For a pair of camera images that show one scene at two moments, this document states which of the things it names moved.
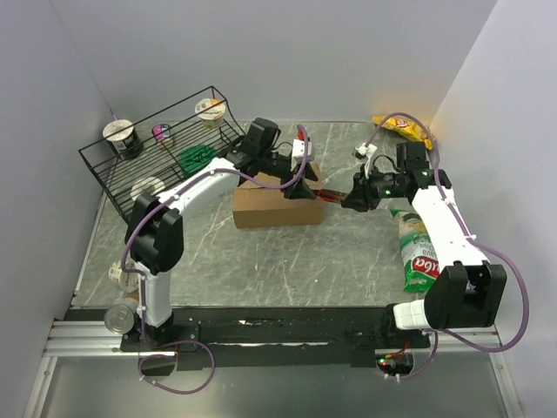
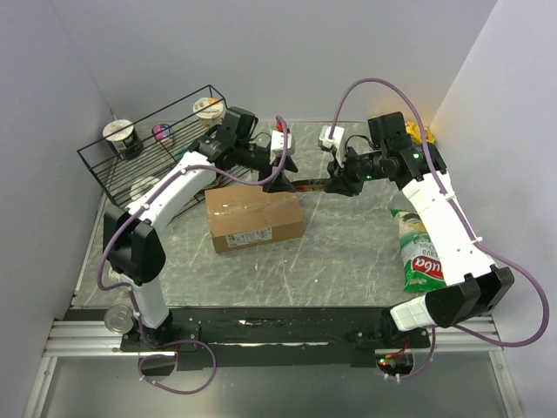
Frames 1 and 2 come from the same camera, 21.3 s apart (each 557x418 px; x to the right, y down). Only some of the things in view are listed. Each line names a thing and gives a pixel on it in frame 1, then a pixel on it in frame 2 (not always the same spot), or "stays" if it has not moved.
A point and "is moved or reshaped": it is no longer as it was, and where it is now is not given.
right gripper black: (360, 197) → (339, 180)
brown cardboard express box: (254, 206) is moved or reshaped
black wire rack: (157, 150) stays
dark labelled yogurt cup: (123, 136) stays
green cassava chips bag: (419, 259) stays
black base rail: (229, 338) stays
